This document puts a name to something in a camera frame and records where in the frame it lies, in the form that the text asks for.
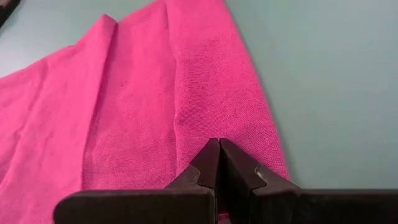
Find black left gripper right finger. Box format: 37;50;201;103
217;138;398;224

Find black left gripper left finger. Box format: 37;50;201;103
53;138;221;224

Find pink towel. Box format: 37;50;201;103
0;0;292;224

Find black metal table frame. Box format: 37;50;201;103
0;0;21;29

